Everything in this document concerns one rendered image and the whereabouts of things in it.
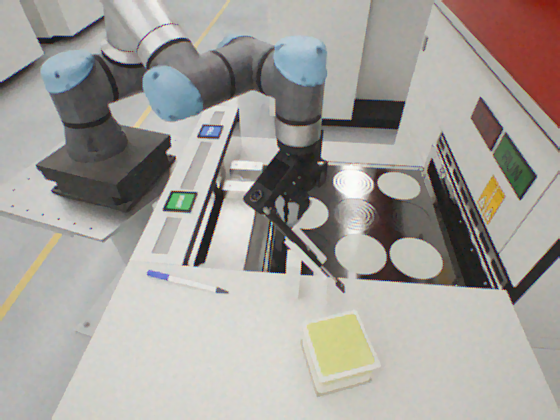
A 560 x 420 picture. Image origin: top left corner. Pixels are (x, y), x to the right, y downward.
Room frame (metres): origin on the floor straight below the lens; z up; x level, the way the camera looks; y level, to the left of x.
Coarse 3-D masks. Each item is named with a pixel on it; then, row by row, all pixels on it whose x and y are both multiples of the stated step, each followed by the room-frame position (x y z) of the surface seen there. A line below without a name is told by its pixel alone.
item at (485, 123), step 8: (480, 104) 0.61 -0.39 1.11; (480, 112) 0.60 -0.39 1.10; (488, 112) 0.57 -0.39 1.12; (480, 120) 0.59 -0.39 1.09; (488, 120) 0.56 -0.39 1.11; (480, 128) 0.57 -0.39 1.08; (488, 128) 0.55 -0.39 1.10; (496, 128) 0.53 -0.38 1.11; (488, 136) 0.54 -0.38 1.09; (488, 144) 0.52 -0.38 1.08
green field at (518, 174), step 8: (504, 136) 0.49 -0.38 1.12; (504, 144) 0.48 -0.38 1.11; (496, 152) 0.49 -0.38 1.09; (504, 152) 0.47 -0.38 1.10; (512, 152) 0.45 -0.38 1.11; (504, 160) 0.46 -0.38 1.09; (512, 160) 0.44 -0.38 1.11; (520, 160) 0.43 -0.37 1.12; (504, 168) 0.45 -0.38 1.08; (512, 168) 0.43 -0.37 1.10; (520, 168) 0.42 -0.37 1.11; (512, 176) 0.42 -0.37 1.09; (520, 176) 0.41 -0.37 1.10; (528, 176) 0.39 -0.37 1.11; (512, 184) 0.41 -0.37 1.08; (520, 184) 0.40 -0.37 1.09; (520, 192) 0.39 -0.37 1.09
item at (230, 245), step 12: (240, 180) 0.66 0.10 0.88; (252, 180) 0.66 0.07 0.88; (228, 204) 0.58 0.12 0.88; (240, 204) 0.58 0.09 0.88; (228, 216) 0.54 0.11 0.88; (240, 216) 0.54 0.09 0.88; (252, 216) 0.54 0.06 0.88; (216, 228) 0.50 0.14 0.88; (228, 228) 0.50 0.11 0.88; (240, 228) 0.50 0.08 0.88; (252, 228) 0.51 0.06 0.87; (216, 240) 0.47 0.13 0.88; (228, 240) 0.47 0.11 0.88; (240, 240) 0.47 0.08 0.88; (216, 252) 0.43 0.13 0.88; (228, 252) 0.43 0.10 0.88; (240, 252) 0.43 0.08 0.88; (216, 264) 0.40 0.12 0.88; (228, 264) 0.40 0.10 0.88; (240, 264) 0.40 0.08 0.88
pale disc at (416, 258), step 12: (408, 240) 0.45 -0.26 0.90; (420, 240) 0.45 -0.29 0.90; (396, 252) 0.42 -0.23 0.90; (408, 252) 0.42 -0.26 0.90; (420, 252) 0.42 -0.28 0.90; (432, 252) 0.42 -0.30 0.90; (396, 264) 0.39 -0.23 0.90; (408, 264) 0.39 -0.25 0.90; (420, 264) 0.39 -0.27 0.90; (432, 264) 0.39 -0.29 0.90; (420, 276) 0.36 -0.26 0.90; (432, 276) 0.36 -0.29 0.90
